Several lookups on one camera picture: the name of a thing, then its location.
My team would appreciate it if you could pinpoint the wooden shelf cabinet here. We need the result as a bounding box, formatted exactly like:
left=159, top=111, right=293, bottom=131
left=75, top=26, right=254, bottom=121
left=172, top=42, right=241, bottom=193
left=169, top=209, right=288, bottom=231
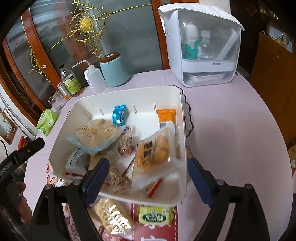
left=250, top=0, right=296, bottom=149

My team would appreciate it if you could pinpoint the clear wafer biscuit packet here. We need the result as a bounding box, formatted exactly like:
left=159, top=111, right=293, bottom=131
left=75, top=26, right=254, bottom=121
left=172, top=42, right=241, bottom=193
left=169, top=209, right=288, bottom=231
left=89, top=154, right=109, bottom=173

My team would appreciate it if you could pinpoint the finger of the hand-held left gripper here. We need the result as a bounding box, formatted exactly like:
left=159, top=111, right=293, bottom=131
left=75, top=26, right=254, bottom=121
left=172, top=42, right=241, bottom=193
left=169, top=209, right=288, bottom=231
left=17, top=138, right=45, bottom=163

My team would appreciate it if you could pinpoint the puffed cracker clear packet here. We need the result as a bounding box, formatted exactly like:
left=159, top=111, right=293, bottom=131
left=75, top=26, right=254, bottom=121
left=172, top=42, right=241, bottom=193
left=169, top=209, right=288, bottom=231
left=104, top=166, right=126, bottom=186

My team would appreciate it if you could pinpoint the clear bag round flatbread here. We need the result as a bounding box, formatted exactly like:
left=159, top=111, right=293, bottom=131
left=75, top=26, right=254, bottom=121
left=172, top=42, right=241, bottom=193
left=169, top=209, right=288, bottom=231
left=65, top=118, right=126, bottom=156

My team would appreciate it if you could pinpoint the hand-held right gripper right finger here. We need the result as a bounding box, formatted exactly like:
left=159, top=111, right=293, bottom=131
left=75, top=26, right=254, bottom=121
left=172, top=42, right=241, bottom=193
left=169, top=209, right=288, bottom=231
left=188, top=158, right=271, bottom=241

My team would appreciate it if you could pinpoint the teal blue candy packet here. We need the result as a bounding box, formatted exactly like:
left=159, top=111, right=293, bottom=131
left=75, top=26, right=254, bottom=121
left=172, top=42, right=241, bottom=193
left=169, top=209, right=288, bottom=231
left=112, top=105, right=128, bottom=127

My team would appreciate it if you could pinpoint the glass door small gold ornament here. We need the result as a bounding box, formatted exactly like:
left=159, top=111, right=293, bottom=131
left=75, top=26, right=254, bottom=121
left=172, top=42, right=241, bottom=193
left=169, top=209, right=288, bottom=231
left=0, top=23, right=60, bottom=116

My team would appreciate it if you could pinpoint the white barcode snack packet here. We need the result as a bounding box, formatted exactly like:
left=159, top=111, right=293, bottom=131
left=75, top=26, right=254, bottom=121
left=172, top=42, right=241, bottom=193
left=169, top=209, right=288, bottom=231
left=124, top=160, right=137, bottom=181

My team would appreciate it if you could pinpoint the clear glass cup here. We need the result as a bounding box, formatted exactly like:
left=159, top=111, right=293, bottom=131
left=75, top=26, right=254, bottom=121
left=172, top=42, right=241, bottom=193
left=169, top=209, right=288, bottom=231
left=48, top=91, right=66, bottom=111

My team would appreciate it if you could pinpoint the grey white snack packet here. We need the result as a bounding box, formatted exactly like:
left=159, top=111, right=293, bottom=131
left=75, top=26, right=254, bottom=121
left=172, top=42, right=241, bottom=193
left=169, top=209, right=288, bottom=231
left=65, top=147, right=90, bottom=179

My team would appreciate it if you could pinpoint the clear plastic bottle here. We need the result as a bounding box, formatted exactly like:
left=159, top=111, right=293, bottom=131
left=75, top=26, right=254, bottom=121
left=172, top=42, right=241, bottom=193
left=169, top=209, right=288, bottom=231
left=199, top=30, right=215, bottom=58

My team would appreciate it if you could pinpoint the orange yellow pastry packet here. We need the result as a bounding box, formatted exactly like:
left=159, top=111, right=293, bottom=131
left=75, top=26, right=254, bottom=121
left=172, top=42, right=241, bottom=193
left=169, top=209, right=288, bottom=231
left=131, top=126, right=183, bottom=194

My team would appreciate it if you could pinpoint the white squeeze wash bottle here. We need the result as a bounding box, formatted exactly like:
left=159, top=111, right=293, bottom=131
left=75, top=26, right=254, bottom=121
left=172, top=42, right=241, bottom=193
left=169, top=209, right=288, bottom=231
left=71, top=60, right=108, bottom=92

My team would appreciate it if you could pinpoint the teal white bottle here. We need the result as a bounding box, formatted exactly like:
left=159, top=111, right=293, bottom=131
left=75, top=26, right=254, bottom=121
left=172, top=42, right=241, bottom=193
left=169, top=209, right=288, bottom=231
left=181, top=24, right=201, bottom=59

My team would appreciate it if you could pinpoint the square puffed rice cake packet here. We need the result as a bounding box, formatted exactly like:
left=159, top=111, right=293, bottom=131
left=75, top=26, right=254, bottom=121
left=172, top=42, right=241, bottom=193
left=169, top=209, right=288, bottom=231
left=89, top=197, right=134, bottom=237

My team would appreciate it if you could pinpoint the green label glass bottle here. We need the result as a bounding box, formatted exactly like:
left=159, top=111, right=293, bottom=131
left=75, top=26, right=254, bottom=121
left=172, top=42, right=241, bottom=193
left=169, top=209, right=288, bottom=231
left=59, top=64, right=84, bottom=96

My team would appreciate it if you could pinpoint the wooden framed picture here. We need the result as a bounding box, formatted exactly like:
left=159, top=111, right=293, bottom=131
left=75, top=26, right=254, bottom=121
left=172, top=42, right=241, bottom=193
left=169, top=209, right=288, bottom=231
left=0, top=113, right=18, bottom=145

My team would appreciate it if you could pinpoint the teal canister brown lid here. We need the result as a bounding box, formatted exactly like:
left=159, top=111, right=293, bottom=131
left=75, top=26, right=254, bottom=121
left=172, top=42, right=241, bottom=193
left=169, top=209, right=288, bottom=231
left=100, top=52, right=130, bottom=87

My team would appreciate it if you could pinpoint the green tissue pack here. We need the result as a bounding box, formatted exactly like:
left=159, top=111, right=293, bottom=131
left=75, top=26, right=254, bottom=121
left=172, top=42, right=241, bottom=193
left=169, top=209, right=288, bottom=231
left=35, top=109, right=59, bottom=137

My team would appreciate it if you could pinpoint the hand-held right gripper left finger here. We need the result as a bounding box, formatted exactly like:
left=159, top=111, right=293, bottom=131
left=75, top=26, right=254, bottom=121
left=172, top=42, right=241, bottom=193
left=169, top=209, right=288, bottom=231
left=29, top=158, right=110, bottom=241

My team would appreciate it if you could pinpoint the person's left hand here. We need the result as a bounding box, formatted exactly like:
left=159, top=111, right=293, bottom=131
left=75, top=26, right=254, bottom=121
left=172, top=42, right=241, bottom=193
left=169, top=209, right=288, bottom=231
left=16, top=182, right=32, bottom=224

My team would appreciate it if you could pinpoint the glass door large gold ornament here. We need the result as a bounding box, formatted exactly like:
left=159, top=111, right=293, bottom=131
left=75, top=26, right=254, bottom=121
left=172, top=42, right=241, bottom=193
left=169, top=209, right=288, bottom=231
left=21, top=0, right=171, bottom=77

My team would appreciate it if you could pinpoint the orange white protein bar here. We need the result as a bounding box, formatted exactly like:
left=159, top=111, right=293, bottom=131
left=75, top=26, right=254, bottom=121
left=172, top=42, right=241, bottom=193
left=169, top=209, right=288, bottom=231
left=156, top=108, right=178, bottom=139

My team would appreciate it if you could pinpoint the brown nut bar packet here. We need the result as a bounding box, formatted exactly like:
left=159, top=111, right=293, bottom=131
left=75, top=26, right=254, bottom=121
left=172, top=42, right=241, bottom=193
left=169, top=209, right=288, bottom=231
left=117, top=136, right=134, bottom=156

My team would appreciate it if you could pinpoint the white plastic storage bin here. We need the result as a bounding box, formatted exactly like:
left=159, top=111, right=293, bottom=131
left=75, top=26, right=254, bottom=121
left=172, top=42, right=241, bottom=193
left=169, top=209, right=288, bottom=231
left=48, top=86, right=188, bottom=207

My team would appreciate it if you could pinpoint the white sterilizer cabinet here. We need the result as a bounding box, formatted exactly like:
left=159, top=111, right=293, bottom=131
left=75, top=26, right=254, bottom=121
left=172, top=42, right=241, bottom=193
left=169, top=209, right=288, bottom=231
left=158, top=3, right=245, bottom=87

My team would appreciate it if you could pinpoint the small green cake packet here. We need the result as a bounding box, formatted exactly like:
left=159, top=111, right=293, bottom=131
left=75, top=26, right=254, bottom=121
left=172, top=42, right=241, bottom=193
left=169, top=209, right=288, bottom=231
left=137, top=205, right=175, bottom=226

